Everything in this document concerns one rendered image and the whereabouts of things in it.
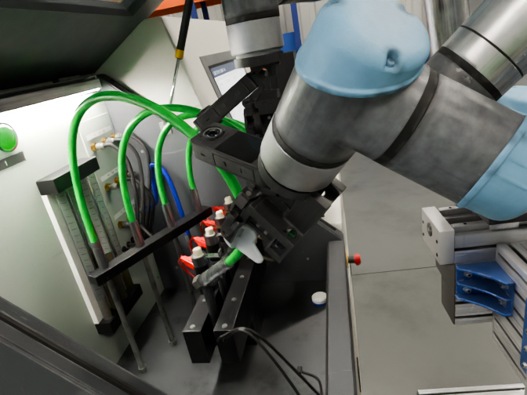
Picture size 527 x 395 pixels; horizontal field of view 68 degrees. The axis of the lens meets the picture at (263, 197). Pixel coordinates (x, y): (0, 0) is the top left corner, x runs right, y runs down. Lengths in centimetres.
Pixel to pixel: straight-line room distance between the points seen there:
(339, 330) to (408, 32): 58
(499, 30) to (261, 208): 26
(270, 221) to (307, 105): 16
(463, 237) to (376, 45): 78
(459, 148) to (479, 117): 2
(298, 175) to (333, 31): 12
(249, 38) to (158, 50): 50
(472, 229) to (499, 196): 70
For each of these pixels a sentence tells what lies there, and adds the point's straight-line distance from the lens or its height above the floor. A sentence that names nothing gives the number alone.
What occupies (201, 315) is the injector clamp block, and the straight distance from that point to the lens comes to 81.
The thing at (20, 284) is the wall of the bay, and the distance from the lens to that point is 80.
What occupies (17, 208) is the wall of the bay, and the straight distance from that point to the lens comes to 80.
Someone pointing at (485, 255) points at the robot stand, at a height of 92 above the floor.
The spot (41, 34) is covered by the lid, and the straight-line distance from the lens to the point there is 78.
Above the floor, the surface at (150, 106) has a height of 140.
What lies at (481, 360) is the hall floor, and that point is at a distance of 210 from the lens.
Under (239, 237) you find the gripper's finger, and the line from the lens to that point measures 48.
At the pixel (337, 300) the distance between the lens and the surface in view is 83.
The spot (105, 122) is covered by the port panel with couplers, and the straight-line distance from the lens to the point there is 104.
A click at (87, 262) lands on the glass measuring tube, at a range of 88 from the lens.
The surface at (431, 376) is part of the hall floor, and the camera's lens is 199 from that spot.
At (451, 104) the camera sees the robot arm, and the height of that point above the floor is 140.
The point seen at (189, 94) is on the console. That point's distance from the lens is 101.
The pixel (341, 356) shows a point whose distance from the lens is 71.
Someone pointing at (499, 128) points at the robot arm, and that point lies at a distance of 30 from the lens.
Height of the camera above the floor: 145
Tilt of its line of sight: 21 degrees down
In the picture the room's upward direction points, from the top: 11 degrees counter-clockwise
